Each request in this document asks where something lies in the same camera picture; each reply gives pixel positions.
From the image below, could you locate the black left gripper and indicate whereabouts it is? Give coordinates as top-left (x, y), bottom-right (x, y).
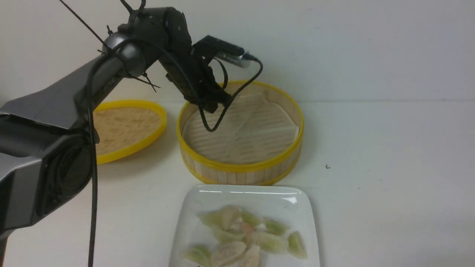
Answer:
top-left (160, 8), bottom-right (232, 114)

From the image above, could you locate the yellow rimmed bamboo steamer basket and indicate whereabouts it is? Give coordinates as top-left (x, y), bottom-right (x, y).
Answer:
top-left (176, 82), bottom-right (304, 185)

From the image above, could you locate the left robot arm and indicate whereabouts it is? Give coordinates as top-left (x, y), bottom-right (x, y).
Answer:
top-left (1, 6), bottom-right (232, 239)

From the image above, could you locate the green dumpling plate top left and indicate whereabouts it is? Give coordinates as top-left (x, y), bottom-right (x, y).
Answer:
top-left (196, 211), bottom-right (223, 229)

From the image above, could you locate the green dumpling plate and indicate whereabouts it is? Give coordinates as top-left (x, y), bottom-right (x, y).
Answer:
top-left (196, 211), bottom-right (223, 229)
top-left (212, 227), bottom-right (246, 244)
top-left (180, 245), bottom-right (212, 267)
top-left (241, 209), bottom-right (261, 228)
top-left (263, 219), bottom-right (289, 235)

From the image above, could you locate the pale pink dumpling plate top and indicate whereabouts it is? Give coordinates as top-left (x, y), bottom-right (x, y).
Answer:
top-left (220, 205), bottom-right (241, 230)

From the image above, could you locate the green dumpling plate top middle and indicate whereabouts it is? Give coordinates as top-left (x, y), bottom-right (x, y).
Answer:
top-left (241, 209), bottom-right (261, 228)

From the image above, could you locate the white square plate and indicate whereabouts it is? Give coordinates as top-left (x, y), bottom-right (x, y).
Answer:
top-left (168, 185), bottom-right (321, 267)

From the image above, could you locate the pink dumpling plate centre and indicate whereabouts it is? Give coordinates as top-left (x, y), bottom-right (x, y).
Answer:
top-left (240, 221), bottom-right (255, 238)

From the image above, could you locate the green dumpling plate centre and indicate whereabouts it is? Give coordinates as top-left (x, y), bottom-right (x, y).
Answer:
top-left (212, 227), bottom-right (246, 244)

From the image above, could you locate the green dumpling plate right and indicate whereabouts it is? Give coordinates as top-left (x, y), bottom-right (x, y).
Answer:
top-left (263, 219), bottom-right (289, 235)

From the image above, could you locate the green dumpling plate bottom left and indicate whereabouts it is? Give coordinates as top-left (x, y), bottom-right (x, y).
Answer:
top-left (180, 245), bottom-right (212, 267)

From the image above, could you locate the white dumpling plate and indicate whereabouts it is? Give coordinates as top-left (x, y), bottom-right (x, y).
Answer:
top-left (240, 245), bottom-right (262, 267)
top-left (210, 241), bottom-right (247, 267)

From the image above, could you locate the white dumpling plate bottom right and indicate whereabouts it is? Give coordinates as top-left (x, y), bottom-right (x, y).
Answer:
top-left (240, 245), bottom-right (262, 267)

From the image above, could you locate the white steamer liner cloth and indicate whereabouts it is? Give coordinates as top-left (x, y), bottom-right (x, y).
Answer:
top-left (182, 93), bottom-right (299, 165)

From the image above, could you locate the yellow rimmed bamboo steamer lid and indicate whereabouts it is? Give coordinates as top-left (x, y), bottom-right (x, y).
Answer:
top-left (94, 100), bottom-right (167, 165)

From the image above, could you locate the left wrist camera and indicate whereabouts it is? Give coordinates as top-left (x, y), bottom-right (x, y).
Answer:
top-left (192, 35), bottom-right (257, 68)

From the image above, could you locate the black cable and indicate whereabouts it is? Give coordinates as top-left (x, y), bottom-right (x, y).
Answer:
top-left (85, 37), bottom-right (264, 267)

